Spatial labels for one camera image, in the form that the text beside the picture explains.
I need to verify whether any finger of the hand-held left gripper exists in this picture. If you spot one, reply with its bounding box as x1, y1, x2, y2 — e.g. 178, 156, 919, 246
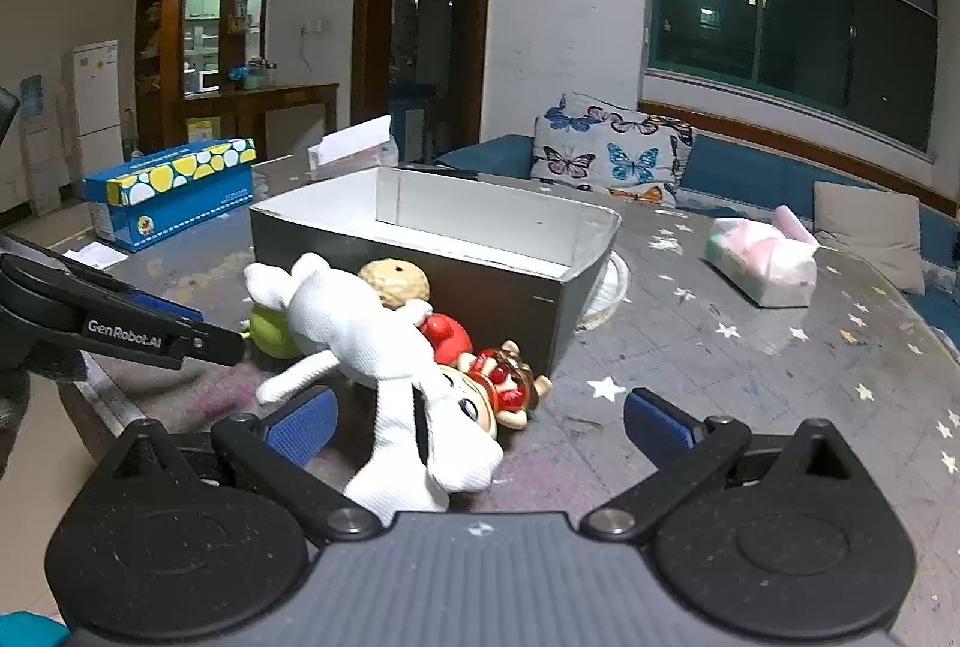
0, 255, 247, 371
41, 246, 205, 327

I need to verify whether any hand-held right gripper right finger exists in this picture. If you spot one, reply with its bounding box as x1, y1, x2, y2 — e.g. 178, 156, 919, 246
581, 387, 863, 543

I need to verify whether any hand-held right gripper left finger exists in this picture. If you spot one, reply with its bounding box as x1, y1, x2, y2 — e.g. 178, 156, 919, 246
101, 387, 383, 543

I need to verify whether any green apple toy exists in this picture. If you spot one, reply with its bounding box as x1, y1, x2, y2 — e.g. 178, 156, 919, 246
250, 306, 301, 359

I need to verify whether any white plush rabbit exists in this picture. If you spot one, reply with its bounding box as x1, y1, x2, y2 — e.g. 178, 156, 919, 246
244, 252, 505, 514

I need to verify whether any cartoon figurine with red goggles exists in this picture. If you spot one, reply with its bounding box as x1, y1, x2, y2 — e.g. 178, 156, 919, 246
454, 339, 552, 444

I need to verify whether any beige peanut toy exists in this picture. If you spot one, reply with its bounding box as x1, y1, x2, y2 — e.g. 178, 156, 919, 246
358, 258, 432, 311

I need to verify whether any red ball toy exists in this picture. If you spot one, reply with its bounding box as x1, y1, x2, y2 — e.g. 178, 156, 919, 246
420, 311, 475, 365

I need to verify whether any grey cardboard box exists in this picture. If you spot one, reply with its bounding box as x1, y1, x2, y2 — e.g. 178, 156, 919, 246
249, 165, 623, 378

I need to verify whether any white paper sheet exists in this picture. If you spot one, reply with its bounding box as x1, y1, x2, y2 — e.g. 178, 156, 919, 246
64, 242, 130, 273

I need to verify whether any grey star print mat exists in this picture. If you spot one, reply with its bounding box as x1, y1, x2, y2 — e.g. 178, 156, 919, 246
56, 156, 960, 647

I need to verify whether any blue dotted tissue box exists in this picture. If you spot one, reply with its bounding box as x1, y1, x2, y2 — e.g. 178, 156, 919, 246
82, 137, 257, 253

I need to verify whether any pink and white tissue pack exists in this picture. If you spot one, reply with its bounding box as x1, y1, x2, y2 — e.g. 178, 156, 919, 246
705, 204, 820, 308

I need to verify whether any white refrigerator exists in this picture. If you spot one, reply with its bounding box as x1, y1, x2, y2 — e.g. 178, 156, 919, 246
60, 40, 125, 198

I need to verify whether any dark wooden desk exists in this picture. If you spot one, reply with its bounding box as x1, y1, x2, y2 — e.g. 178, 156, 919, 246
169, 83, 341, 157

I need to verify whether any blue sofa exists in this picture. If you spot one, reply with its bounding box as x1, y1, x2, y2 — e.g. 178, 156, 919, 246
435, 133, 960, 348

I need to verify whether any wooden shelf cabinet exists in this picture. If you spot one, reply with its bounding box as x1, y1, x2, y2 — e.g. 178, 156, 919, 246
135, 0, 275, 149

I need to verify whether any butterfly print pillow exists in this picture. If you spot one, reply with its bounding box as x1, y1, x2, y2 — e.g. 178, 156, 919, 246
530, 92, 696, 209

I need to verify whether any beige pillow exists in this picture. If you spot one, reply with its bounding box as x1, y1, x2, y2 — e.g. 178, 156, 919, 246
814, 180, 927, 296

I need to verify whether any large dark window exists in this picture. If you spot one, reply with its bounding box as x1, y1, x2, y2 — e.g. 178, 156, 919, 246
649, 0, 940, 154

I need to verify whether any dark wooden door frame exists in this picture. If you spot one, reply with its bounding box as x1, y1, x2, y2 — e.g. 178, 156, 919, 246
351, 0, 497, 164

